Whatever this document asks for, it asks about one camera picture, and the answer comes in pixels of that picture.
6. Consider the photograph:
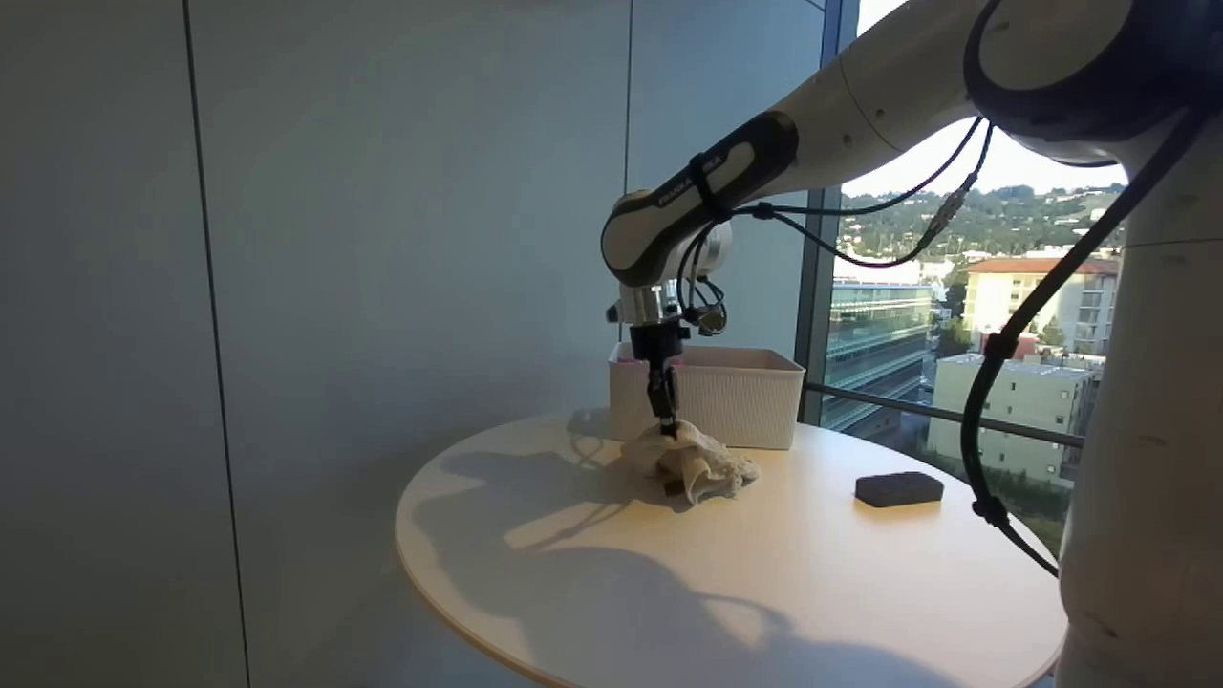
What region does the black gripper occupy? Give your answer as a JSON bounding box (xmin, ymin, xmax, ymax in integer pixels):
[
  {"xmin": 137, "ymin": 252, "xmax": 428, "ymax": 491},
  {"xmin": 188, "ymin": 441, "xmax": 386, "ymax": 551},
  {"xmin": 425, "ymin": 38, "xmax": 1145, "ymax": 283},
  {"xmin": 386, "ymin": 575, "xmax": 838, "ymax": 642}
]
[{"xmin": 629, "ymin": 320, "xmax": 686, "ymax": 435}]

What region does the white frayed towel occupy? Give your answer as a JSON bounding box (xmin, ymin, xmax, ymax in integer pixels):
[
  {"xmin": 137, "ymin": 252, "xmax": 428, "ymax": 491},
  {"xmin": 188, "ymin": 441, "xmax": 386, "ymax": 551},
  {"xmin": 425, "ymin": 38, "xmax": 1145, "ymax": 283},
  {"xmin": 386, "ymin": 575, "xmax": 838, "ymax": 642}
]
[{"xmin": 618, "ymin": 419, "xmax": 759, "ymax": 509}]

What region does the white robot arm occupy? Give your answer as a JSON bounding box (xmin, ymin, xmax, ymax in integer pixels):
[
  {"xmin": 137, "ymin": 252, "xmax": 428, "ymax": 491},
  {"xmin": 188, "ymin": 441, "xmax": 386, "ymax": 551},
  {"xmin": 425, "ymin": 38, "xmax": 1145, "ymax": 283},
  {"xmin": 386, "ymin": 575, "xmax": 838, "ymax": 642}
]
[{"xmin": 600, "ymin": 0, "xmax": 1223, "ymax": 688}]

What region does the white plastic storage box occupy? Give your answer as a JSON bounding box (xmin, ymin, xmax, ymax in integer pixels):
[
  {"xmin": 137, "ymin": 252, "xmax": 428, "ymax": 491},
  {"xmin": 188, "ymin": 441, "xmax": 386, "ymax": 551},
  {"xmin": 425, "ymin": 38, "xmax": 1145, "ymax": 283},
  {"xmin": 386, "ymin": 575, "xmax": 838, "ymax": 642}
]
[{"xmin": 609, "ymin": 349, "xmax": 807, "ymax": 450}]

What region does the black rectangular block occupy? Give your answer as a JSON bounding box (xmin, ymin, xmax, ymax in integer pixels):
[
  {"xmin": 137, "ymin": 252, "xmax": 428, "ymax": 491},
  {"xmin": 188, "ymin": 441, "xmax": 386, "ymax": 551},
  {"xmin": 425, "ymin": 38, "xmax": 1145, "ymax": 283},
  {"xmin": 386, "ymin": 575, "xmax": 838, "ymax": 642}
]
[{"xmin": 855, "ymin": 472, "xmax": 942, "ymax": 509}]

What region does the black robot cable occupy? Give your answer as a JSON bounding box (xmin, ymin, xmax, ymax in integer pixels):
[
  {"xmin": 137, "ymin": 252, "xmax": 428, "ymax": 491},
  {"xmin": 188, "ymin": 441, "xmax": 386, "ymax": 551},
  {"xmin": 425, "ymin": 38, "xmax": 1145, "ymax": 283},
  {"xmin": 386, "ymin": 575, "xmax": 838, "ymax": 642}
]
[{"xmin": 956, "ymin": 111, "xmax": 1214, "ymax": 580}]

